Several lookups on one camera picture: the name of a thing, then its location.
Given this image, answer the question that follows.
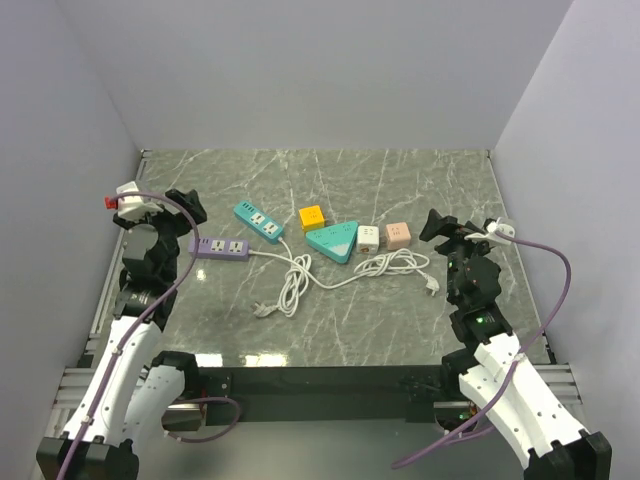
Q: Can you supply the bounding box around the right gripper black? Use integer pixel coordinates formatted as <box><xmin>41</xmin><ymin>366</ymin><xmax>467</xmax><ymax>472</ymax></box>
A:
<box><xmin>419</xmin><ymin>208</ymin><xmax>495</xmax><ymax>304</ymax></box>

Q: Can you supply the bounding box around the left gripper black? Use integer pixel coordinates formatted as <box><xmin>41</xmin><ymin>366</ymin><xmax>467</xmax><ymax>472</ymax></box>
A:
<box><xmin>113</xmin><ymin>188</ymin><xmax>205</xmax><ymax>281</ymax></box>

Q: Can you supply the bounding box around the purple power strip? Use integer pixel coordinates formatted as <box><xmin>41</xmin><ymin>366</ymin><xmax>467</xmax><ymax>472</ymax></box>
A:
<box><xmin>188</xmin><ymin>237</ymin><xmax>249</xmax><ymax>261</ymax></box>

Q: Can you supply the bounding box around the yellow cube socket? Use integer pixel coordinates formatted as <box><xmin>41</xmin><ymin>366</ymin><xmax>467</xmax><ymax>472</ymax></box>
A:
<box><xmin>298</xmin><ymin>205</ymin><xmax>326</xmax><ymax>233</ymax></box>

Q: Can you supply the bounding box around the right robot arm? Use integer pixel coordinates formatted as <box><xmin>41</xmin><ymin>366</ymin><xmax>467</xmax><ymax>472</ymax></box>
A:
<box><xmin>417</xmin><ymin>210</ymin><xmax>612</xmax><ymax>479</ymax></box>

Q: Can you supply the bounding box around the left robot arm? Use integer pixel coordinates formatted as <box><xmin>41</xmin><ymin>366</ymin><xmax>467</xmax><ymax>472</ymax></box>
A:
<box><xmin>36</xmin><ymin>182</ymin><xmax>207</xmax><ymax>479</ymax></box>

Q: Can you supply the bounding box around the pink cube socket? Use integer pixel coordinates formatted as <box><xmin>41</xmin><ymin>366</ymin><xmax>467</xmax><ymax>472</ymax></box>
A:
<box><xmin>384</xmin><ymin>222</ymin><xmax>411</xmax><ymax>251</ymax></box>

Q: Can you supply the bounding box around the white cube socket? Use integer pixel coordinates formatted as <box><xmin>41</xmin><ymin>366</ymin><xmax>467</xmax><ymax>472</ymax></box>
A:
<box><xmin>356</xmin><ymin>225</ymin><xmax>380</xmax><ymax>254</ymax></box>

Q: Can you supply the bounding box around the teal triangular power strip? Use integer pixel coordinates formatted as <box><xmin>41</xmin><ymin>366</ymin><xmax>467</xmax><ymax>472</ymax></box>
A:
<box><xmin>305</xmin><ymin>221</ymin><xmax>359</xmax><ymax>264</ymax></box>

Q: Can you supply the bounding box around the black base beam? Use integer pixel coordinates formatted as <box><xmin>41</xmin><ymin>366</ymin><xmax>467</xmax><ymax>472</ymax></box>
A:
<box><xmin>200</xmin><ymin>366</ymin><xmax>451</xmax><ymax>423</ymax></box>

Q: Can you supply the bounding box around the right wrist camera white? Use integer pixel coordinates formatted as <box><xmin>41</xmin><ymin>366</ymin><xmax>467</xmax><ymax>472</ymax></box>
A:
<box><xmin>464</xmin><ymin>217</ymin><xmax>516</xmax><ymax>245</ymax></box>

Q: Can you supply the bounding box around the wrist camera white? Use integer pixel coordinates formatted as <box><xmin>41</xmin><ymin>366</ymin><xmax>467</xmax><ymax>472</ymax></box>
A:
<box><xmin>105</xmin><ymin>181</ymin><xmax>162</xmax><ymax>222</ymax></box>
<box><xmin>464</xmin><ymin>217</ymin><xmax>516</xmax><ymax>245</ymax></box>

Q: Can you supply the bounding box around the white coiled cord with plug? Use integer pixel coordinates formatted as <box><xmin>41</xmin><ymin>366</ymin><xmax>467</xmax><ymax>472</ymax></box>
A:
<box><xmin>353</xmin><ymin>249</ymin><xmax>441</xmax><ymax>297</ymax></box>

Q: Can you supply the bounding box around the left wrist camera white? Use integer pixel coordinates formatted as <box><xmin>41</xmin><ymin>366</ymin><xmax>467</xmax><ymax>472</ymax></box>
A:
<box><xmin>105</xmin><ymin>181</ymin><xmax>162</xmax><ymax>222</ymax></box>

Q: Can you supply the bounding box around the white cord of purple strip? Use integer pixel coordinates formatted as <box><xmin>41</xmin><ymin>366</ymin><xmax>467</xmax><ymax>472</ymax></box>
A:
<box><xmin>247</xmin><ymin>248</ymin><xmax>314</xmax><ymax>319</ymax></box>

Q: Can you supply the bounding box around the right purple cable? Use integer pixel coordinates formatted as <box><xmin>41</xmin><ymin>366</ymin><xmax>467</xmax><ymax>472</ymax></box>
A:
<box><xmin>390</xmin><ymin>233</ymin><xmax>573</xmax><ymax>470</ymax></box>

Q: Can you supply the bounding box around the white cord of teal strip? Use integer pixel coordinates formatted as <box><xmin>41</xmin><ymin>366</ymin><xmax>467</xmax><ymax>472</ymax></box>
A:
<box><xmin>277</xmin><ymin>237</ymin><xmax>381</xmax><ymax>291</ymax></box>

